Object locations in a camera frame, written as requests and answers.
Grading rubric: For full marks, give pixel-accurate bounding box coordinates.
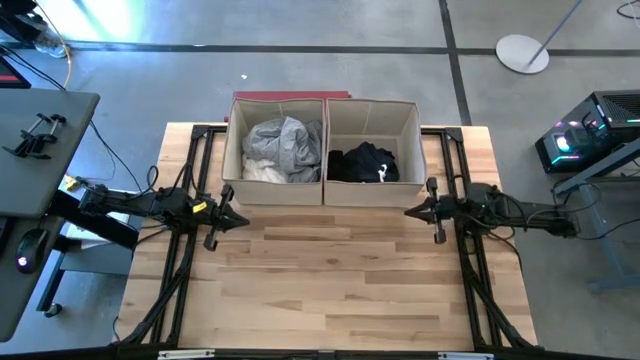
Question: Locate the red flat mat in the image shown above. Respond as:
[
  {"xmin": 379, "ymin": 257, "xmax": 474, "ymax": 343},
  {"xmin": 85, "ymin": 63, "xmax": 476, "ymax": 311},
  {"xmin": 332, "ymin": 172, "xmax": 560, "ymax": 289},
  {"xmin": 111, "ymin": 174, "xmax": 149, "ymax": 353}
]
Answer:
[{"xmin": 224, "ymin": 89, "xmax": 353, "ymax": 124}]

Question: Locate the black desk leg base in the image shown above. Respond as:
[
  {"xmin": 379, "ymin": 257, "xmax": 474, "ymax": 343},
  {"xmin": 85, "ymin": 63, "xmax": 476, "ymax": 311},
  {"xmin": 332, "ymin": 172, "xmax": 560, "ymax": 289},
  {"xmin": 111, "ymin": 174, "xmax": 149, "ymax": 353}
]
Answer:
[{"xmin": 37, "ymin": 189, "xmax": 140, "ymax": 319}]

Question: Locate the black floor cable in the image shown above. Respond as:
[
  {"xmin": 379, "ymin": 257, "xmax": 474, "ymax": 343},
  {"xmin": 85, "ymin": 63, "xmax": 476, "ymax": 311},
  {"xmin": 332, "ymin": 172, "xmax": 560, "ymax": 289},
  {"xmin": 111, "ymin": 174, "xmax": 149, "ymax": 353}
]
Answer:
[{"xmin": 0, "ymin": 44, "xmax": 146, "ymax": 196}]

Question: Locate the black monitor with red screen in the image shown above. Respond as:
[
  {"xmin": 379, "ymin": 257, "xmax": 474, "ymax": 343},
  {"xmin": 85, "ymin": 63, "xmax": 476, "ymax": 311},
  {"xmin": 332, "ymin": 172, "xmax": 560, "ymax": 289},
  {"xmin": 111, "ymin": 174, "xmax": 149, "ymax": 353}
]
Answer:
[{"xmin": 0, "ymin": 54, "xmax": 32, "ymax": 90}]

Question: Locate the black front frame rail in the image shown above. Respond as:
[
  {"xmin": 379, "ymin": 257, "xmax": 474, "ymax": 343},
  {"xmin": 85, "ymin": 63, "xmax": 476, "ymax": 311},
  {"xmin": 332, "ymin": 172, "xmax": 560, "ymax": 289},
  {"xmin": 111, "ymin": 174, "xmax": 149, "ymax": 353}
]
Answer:
[{"xmin": 112, "ymin": 344, "xmax": 640, "ymax": 360}]

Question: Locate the black computer mouse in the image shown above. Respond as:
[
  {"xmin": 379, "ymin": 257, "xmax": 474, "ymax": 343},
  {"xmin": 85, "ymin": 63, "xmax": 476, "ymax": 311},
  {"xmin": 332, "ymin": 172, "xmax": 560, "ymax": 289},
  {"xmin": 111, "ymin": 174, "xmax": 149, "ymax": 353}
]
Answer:
[{"xmin": 14, "ymin": 228, "xmax": 50, "ymax": 275}]

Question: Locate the clear plastic object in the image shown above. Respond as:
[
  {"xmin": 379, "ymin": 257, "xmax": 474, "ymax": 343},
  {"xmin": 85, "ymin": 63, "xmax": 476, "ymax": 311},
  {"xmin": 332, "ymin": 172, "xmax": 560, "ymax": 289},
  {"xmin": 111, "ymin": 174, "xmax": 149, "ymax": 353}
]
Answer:
[{"xmin": 33, "ymin": 28, "xmax": 69, "ymax": 59}]

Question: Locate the white cardboard box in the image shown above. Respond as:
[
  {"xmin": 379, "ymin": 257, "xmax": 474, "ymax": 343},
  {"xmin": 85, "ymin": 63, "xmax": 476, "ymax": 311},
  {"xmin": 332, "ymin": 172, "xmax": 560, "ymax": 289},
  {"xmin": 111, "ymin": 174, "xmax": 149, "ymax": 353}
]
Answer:
[{"xmin": 63, "ymin": 185, "xmax": 135, "ymax": 250}]

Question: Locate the white garment with black print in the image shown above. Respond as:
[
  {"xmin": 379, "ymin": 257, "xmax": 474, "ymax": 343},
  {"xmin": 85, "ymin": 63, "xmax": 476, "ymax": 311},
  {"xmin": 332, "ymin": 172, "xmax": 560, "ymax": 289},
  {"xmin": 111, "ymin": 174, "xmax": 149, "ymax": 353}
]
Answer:
[{"xmin": 242, "ymin": 153, "xmax": 289, "ymax": 184}]

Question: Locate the black equipment pile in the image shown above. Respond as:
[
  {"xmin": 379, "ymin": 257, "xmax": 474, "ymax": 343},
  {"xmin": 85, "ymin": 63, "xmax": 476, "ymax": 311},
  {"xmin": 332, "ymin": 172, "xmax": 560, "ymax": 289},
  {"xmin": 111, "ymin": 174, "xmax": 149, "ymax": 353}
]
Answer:
[{"xmin": 0, "ymin": 0, "xmax": 41, "ymax": 44}]

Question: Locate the dark desk top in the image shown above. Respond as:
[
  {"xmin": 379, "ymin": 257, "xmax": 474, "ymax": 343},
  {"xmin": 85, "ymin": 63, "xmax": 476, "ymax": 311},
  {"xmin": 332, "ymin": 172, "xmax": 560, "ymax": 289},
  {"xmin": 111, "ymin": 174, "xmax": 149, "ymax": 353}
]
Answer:
[{"xmin": 0, "ymin": 214, "xmax": 66, "ymax": 344}]

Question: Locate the grey desk top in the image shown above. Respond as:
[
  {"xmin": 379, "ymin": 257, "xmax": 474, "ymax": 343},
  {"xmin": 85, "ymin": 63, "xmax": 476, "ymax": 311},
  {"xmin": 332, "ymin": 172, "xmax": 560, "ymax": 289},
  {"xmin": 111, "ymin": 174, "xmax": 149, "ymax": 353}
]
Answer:
[{"xmin": 0, "ymin": 88, "xmax": 101, "ymax": 219}]

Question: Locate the dark navy garment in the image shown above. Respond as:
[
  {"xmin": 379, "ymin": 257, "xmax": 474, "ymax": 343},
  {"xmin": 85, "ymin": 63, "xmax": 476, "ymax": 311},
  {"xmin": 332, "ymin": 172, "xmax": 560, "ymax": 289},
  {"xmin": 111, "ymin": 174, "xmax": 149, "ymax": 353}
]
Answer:
[{"xmin": 327, "ymin": 141, "xmax": 401, "ymax": 184}]

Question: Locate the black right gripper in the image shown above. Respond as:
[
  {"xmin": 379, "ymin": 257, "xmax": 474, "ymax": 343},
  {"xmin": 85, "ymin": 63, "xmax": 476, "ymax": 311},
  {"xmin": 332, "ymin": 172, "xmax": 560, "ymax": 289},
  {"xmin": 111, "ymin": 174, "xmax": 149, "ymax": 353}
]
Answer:
[{"xmin": 403, "ymin": 176, "xmax": 460, "ymax": 246}]

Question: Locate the yellow cable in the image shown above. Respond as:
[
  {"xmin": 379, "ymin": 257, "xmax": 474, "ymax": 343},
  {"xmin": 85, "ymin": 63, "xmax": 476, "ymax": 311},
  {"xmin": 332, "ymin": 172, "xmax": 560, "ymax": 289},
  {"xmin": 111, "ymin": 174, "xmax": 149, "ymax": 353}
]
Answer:
[{"xmin": 32, "ymin": 0, "xmax": 74, "ymax": 90}]

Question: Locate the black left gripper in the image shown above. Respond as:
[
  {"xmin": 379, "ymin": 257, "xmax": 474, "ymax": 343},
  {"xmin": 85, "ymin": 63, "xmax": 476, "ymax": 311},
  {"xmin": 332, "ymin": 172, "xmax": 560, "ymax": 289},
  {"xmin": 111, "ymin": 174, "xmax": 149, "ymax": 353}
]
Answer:
[{"xmin": 192, "ymin": 183, "xmax": 251, "ymax": 252}]

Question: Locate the beige fabric storage bin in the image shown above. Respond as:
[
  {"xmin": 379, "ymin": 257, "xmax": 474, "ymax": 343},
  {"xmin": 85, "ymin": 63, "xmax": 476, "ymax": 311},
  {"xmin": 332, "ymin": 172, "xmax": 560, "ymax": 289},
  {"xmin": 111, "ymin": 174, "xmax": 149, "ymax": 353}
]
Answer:
[
  {"xmin": 221, "ymin": 97, "xmax": 328, "ymax": 207},
  {"xmin": 323, "ymin": 97, "xmax": 428, "ymax": 209}
]

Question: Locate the grey metal desk frame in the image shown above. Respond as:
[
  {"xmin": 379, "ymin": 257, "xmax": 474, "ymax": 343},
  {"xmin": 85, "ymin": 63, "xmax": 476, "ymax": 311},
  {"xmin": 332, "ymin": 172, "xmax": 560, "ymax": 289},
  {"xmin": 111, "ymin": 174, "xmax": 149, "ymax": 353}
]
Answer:
[{"xmin": 552, "ymin": 137, "xmax": 640, "ymax": 295}]

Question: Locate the black desk clamp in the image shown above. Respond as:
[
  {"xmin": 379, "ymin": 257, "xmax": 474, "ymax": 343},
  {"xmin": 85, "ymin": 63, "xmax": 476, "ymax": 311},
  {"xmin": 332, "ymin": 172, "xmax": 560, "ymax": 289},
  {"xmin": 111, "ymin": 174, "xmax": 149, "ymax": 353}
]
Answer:
[{"xmin": 2, "ymin": 113, "xmax": 68, "ymax": 161}]

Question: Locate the silver metal bracket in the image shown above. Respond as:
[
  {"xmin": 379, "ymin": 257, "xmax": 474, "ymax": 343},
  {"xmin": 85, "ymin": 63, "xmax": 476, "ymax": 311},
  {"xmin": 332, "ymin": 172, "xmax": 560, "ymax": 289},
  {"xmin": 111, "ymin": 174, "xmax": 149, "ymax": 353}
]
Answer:
[
  {"xmin": 437, "ymin": 351, "xmax": 495, "ymax": 360},
  {"xmin": 157, "ymin": 349, "xmax": 217, "ymax": 360}
]

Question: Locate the grey garment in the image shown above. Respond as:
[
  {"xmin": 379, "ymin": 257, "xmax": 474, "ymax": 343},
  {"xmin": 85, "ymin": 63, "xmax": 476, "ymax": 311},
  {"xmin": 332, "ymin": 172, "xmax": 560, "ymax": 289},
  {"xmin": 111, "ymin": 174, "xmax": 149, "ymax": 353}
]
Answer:
[{"xmin": 242, "ymin": 116, "xmax": 324, "ymax": 184}]

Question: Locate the white floor stand with pole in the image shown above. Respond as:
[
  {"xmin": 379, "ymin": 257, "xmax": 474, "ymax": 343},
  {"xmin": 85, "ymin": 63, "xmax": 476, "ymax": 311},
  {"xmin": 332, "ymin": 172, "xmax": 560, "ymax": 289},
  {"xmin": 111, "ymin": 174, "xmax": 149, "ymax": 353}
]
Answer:
[{"xmin": 495, "ymin": 0, "xmax": 585, "ymax": 76}]

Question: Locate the black computer case with lights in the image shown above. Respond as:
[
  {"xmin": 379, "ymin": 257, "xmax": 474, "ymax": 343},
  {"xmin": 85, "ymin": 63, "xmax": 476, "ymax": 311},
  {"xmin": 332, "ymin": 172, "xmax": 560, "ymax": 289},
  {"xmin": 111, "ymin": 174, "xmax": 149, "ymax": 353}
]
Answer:
[{"xmin": 534, "ymin": 89, "xmax": 640, "ymax": 175}]

